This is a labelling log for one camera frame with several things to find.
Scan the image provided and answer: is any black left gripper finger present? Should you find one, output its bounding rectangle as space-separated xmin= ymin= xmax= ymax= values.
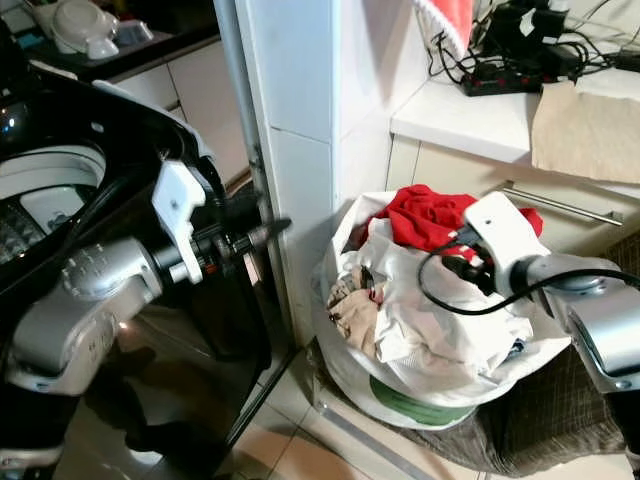
xmin=226 ymin=186 xmax=268 ymax=221
xmin=234 ymin=218 xmax=294 ymax=260

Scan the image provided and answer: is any black top-load washing machine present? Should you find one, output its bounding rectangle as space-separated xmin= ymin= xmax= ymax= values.
xmin=0 ymin=70 xmax=296 ymax=480

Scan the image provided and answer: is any white laundry bag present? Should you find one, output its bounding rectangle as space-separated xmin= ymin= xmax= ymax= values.
xmin=310 ymin=188 xmax=577 ymax=433

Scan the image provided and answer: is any red garment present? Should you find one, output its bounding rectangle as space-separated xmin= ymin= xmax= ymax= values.
xmin=358 ymin=184 xmax=543 ymax=263

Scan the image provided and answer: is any beige patterned garment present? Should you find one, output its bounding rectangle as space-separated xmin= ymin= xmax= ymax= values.
xmin=327 ymin=267 xmax=388 ymax=363

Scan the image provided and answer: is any white kitchen cabinet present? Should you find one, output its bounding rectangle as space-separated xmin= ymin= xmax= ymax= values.
xmin=128 ymin=38 xmax=253 ymax=186

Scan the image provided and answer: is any cream cabinet with white counter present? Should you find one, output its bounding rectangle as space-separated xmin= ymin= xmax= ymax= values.
xmin=382 ymin=68 xmax=640 ymax=259

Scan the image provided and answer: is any beige cloth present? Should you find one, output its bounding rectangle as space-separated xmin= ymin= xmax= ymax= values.
xmin=529 ymin=80 xmax=640 ymax=187

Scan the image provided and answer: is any black power strip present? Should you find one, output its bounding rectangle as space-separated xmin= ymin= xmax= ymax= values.
xmin=460 ymin=48 xmax=589 ymax=97

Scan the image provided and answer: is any white kitchen appliance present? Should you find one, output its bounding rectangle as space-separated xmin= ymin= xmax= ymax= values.
xmin=28 ymin=0 xmax=123 ymax=62

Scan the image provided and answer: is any red cloth with white trim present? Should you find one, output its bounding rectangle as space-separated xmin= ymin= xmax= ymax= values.
xmin=410 ymin=0 xmax=477 ymax=58

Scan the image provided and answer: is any black charger device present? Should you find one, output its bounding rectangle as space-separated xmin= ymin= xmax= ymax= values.
xmin=484 ymin=0 xmax=573 ymax=59

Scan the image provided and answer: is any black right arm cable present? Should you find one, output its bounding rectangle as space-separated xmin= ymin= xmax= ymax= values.
xmin=417 ymin=236 xmax=640 ymax=318

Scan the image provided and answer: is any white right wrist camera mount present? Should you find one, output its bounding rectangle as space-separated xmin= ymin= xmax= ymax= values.
xmin=458 ymin=191 xmax=553 ymax=298

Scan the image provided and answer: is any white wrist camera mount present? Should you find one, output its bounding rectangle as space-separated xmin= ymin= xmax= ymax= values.
xmin=458 ymin=191 xmax=553 ymax=298
xmin=151 ymin=159 xmax=210 ymax=285

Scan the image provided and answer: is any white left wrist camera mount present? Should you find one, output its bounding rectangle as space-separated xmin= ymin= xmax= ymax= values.
xmin=151 ymin=159 xmax=210 ymax=285

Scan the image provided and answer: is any metal cabinet handle bar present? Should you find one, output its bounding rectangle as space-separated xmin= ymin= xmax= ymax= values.
xmin=498 ymin=179 xmax=625 ymax=228

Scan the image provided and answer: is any grey metal door frame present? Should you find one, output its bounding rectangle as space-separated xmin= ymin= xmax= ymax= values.
xmin=212 ymin=0 xmax=273 ymax=201

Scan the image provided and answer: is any tangled black power cable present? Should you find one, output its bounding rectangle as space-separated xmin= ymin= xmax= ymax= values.
xmin=426 ymin=25 xmax=489 ymax=89

